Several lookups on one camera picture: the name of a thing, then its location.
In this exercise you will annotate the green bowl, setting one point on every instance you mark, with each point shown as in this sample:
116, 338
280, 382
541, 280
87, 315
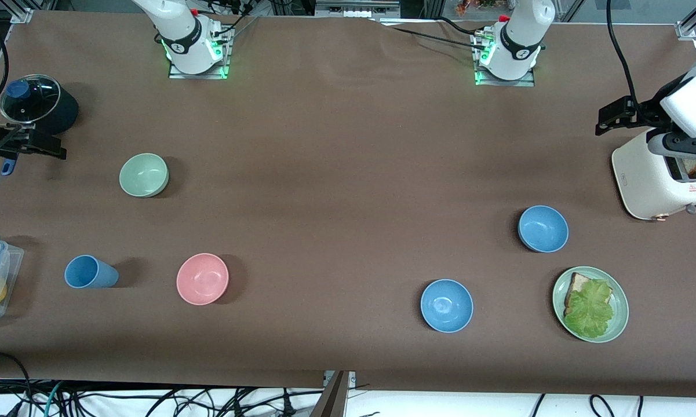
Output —
144, 175

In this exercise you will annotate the blue bowl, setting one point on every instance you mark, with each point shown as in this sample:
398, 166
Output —
543, 229
447, 305

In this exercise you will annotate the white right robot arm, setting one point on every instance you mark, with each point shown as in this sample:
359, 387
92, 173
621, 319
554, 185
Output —
179, 29

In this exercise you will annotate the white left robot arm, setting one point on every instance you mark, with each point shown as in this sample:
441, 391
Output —
518, 35

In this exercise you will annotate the pink bowl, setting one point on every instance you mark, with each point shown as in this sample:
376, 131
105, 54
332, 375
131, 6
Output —
202, 278

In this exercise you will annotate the black pot with glass lid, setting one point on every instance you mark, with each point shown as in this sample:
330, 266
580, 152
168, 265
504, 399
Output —
35, 98

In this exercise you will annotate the white toaster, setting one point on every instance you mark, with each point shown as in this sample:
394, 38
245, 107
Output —
643, 179

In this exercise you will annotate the brown toast slice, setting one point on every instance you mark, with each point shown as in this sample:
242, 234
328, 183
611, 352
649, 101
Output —
695, 168

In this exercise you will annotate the clear plastic container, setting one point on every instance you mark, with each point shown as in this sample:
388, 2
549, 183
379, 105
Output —
14, 260

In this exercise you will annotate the blue cup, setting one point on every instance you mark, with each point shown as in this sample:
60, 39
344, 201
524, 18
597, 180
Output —
90, 272

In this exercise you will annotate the bread slice under lettuce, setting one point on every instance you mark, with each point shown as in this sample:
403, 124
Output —
578, 282

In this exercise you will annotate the green plate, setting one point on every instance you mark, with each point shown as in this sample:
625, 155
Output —
621, 307

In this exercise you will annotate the green lettuce leaf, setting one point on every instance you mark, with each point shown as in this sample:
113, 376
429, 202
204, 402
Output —
591, 310

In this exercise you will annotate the brown table cloth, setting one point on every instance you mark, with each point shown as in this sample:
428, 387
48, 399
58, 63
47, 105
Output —
348, 145

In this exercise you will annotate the grey power strip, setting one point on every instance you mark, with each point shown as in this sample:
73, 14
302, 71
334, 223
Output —
356, 10

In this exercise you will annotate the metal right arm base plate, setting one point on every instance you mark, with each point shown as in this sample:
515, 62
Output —
200, 76

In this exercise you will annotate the metal frame post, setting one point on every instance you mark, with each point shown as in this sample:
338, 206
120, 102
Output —
333, 399

